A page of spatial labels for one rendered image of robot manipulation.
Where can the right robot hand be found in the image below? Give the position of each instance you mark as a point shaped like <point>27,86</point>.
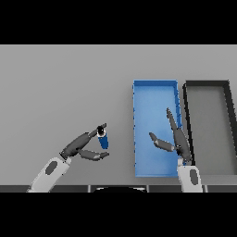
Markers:
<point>179,140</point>

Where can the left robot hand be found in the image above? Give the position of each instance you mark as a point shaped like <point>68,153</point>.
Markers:
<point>77,146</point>

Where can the blue pipe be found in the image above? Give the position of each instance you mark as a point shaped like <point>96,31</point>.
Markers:
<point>103,139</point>

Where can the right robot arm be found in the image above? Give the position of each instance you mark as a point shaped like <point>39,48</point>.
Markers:
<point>190,177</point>

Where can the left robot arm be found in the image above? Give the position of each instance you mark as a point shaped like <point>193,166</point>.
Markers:
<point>49,172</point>

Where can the blue bin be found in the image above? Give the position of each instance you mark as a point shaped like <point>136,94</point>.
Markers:
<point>154,123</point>

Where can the dark grey bin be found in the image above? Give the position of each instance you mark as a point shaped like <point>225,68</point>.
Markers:
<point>209,129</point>

